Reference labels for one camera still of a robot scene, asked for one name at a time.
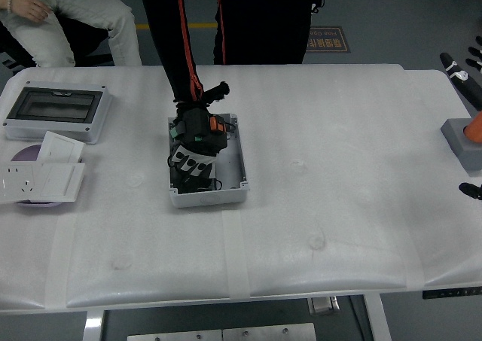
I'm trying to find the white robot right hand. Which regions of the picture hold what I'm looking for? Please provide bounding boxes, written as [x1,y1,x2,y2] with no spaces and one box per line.
[439,35,482,202]

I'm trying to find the standing person's right gloved hand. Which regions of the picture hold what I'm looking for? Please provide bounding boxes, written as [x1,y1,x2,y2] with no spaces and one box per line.
[166,99,230,194]

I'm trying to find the seated person's hand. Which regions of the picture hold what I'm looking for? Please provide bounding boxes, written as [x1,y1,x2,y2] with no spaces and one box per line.
[10,0,52,23]

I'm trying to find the grey open junction box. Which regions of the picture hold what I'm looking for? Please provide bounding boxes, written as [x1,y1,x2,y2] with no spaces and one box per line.
[167,112,252,209]

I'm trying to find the grey distribution box dark window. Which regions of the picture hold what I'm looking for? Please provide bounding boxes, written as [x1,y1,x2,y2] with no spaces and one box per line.
[2,80,113,145]

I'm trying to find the seated person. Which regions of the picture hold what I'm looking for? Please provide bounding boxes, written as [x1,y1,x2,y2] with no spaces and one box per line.
[0,0,142,68]

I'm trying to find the orange cone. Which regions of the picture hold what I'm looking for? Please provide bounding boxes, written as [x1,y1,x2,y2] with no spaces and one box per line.
[462,111,482,144]

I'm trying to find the black chair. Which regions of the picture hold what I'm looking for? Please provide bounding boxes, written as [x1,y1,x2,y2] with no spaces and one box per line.
[0,17,114,71]

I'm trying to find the grey base block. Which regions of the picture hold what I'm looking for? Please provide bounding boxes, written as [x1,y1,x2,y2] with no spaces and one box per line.
[440,117,482,176]

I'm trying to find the white foam mat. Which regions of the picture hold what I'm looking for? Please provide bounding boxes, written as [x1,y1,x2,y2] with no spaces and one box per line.
[0,64,482,312]

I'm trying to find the standing person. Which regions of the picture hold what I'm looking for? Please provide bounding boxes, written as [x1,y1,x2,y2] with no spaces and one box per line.
[139,0,325,66]

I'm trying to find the purple plate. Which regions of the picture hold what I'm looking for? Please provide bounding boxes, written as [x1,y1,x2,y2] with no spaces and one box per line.
[10,144,67,209]

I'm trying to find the white socket panel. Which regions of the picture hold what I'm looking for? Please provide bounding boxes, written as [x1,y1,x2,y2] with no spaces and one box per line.
[0,162,43,206]

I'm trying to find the grey metal plate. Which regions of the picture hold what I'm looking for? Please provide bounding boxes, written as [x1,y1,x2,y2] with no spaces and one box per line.
[127,328,223,341]
[221,324,316,341]

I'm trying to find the black table control panel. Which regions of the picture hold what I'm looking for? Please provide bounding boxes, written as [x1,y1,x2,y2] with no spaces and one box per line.
[421,287,482,300]

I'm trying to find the white switch panel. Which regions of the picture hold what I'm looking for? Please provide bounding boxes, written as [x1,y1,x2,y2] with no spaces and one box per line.
[36,130,86,164]
[28,162,87,202]

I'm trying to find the grey metal bracket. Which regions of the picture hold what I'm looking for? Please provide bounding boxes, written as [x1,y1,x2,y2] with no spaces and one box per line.
[307,297,340,315]

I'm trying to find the white table frame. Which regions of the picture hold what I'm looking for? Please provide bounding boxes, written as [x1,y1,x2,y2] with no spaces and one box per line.
[81,294,392,341]

